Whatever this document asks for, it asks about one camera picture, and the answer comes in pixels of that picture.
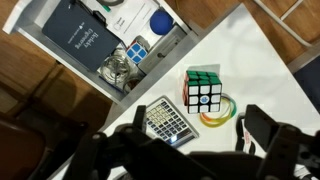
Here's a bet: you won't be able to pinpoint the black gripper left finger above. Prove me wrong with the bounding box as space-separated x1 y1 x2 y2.
133 105 146 130

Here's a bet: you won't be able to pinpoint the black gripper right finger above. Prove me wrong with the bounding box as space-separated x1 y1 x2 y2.
244 105 280 151

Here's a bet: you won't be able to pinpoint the black 3x3 Rubik's cube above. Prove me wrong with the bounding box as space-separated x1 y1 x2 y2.
183 70 222 114

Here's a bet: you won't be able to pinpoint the small 2x2 blue cube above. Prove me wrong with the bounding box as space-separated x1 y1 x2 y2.
126 41 148 64

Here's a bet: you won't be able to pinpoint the white desk with drawers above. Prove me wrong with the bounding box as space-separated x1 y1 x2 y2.
49 3 320 180

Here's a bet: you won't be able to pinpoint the black clip with label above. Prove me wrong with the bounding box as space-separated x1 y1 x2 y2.
235 113 256 155

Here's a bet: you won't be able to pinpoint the grey calculator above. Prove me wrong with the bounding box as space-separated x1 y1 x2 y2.
146 96 199 148

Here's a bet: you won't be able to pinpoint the yellow rubber bands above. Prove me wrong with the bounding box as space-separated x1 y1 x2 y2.
199 94 237 128

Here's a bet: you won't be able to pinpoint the clear glass jar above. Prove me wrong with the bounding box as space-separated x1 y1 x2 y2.
100 55 131 85

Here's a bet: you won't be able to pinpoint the open white drawer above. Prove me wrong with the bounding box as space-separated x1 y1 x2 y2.
3 0 194 105

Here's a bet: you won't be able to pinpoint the white product box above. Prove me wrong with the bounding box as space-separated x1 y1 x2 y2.
138 25 186 74

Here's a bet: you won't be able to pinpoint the blue ball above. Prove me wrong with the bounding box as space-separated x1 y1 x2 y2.
150 10 173 35

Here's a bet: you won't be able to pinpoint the white paper booklet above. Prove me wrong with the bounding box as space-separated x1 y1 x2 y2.
107 0 158 45

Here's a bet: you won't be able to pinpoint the navy Berkeley Engineering notebook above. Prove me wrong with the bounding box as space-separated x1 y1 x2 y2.
42 0 120 71

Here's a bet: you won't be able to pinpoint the white shelf frame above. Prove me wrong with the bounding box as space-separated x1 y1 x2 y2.
253 0 320 47

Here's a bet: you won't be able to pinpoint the grey duct tape roll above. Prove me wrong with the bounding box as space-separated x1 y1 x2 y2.
97 0 124 6

